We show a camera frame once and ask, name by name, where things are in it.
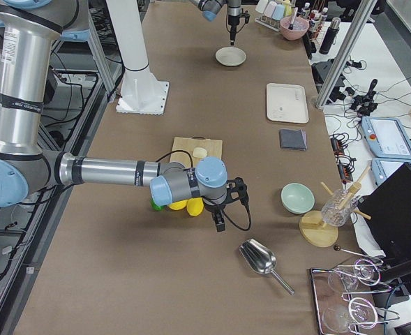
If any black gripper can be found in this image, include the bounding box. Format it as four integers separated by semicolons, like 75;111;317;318
227;6;250;46
204;177;248;232

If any cream round plate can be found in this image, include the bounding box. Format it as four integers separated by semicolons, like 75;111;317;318
215;46;246;67

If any white steamed bun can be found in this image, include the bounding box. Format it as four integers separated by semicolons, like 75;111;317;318
193;147;208;159

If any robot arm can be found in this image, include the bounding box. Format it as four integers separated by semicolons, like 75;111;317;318
190;0;251;46
0;1;249;232

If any cream rabbit tray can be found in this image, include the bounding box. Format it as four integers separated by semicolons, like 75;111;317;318
267;83;309;124

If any black glass rack tray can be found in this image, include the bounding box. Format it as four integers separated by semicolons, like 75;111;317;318
310;268;381;334

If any whole yellow lemon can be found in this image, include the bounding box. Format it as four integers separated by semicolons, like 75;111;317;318
186;198;204;217
168;200;188;211

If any pastel cups rack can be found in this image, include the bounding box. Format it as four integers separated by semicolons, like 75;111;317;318
255;0;295;30

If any steel scoop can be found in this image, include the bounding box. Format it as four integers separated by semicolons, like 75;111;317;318
239;239;295;295

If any green lime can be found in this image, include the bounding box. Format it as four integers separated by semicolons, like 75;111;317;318
150;200;165;211

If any pink bowl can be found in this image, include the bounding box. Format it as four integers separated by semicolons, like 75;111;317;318
280;16;309;40

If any green bowl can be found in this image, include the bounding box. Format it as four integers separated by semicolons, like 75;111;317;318
281;183;315;214

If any bamboo cutting board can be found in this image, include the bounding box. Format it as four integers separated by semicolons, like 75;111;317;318
170;137;223;168

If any black thermos bottle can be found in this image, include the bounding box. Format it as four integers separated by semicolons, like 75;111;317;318
319;17;341;54

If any wooden cup stand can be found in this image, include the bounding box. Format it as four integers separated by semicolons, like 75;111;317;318
299;166;371;247

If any grey folded cloth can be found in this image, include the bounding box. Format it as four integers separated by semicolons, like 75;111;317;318
279;128;307;151

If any clear glass cup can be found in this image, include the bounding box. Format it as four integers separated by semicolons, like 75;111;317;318
321;189;358;227

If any wine glass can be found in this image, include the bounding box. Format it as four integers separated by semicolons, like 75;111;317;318
322;296;400;334
327;258;391;294

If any blue teach pendant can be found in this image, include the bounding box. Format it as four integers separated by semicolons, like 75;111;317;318
361;117;411;161
371;158;411;186

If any black monitor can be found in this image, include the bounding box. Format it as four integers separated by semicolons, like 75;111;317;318
359;163;411;260

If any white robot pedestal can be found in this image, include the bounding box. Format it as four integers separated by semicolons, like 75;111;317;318
107;0;169;115

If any aluminium frame post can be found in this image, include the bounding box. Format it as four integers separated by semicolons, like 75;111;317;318
315;0;376;110

